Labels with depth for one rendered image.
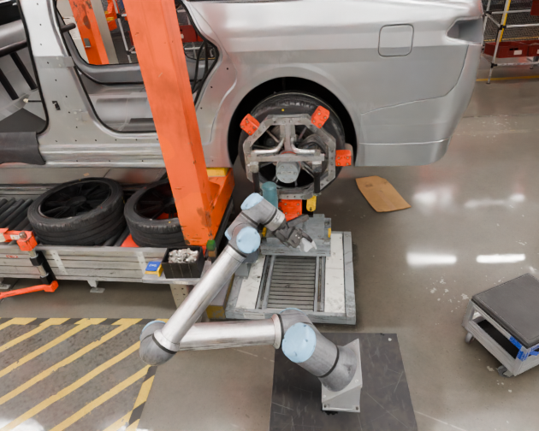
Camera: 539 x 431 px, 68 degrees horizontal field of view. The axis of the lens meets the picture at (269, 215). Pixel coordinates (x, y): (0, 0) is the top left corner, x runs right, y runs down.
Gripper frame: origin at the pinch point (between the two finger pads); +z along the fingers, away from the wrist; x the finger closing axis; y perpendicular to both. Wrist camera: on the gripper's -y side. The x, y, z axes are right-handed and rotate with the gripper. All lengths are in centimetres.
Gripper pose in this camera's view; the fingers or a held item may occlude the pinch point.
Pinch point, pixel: (314, 245)
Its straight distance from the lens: 177.6
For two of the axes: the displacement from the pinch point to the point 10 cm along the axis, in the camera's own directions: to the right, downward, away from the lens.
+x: 4.1, -0.4, -9.1
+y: -5.2, 8.1, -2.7
